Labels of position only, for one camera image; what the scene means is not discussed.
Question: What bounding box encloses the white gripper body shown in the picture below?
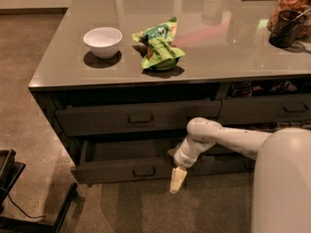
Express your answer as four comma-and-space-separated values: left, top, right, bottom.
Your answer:
173, 137, 211, 168

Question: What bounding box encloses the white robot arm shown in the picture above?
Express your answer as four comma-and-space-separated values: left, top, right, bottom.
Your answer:
169, 117, 311, 233

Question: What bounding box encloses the grey counter cabinet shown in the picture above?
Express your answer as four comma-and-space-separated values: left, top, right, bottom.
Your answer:
29, 0, 311, 183

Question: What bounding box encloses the green crumpled snack bag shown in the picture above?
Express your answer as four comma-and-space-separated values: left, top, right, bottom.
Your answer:
132, 17, 186, 71

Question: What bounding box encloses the white ceramic bowl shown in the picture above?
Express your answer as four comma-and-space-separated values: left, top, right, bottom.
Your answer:
84, 27, 122, 59

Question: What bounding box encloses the dark glass cup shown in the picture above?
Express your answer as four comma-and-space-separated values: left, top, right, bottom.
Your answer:
269, 11, 307, 49

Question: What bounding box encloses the glass jar of snacks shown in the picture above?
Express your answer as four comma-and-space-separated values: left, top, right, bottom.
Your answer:
267, 0, 311, 39

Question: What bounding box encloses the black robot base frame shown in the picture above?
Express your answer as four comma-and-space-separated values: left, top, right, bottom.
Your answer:
0, 149, 78, 233

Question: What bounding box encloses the black cable on floor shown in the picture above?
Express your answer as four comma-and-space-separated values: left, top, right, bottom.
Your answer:
7, 192, 47, 220

